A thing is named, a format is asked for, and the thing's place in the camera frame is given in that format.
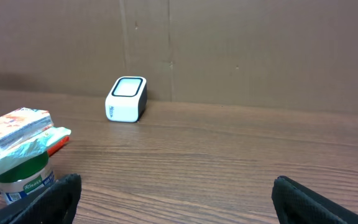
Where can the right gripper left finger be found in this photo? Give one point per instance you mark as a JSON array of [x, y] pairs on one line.
[[55, 203]]

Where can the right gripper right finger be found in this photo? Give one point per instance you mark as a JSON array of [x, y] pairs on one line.
[[296, 204]]

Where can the teal snack packet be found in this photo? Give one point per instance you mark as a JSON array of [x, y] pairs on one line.
[[35, 146]]

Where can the small orange sachet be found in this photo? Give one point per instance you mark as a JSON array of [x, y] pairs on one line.
[[21, 125]]

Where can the white barcode scanner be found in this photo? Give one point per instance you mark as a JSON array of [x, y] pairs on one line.
[[126, 100]]

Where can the green lidded Knorr tub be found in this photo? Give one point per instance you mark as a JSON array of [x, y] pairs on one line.
[[26, 178]]

